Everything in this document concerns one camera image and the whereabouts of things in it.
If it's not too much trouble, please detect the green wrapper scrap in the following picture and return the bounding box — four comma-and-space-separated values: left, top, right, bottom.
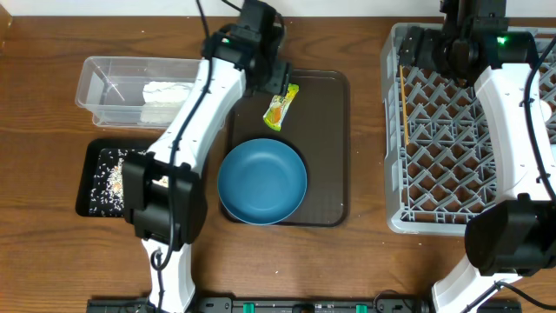
263, 83, 300, 131

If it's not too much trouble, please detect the wooden chopstick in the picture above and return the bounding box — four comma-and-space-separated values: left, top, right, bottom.
399, 65, 410, 147

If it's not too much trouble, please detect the white napkin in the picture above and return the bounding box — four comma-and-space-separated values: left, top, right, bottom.
140, 82, 195, 124

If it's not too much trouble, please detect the large blue plate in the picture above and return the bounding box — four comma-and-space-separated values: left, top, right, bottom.
217, 138, 308, 225

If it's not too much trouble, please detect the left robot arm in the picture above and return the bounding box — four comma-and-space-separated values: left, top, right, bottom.
122, 1, 291, 312

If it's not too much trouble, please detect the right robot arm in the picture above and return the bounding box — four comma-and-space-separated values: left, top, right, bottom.
398, 1, 555, 312

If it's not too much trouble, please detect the grey dishwasher rack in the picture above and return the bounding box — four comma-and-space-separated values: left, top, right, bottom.
380, 22, 556, 238

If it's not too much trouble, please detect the dark brown serving tray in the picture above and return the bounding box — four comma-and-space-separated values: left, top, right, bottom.
226, 70, 350, 227

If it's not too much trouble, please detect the clear plastic bin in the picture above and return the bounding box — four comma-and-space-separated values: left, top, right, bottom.
76, 57, 201, 129

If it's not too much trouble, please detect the pile of rice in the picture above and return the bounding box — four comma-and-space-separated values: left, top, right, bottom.
88, 148, 146, 217

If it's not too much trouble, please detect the black tray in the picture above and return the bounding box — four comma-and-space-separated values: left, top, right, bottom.
75, 137, 154, 217

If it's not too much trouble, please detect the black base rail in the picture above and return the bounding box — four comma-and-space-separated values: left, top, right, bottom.
85, 296, 522, 313

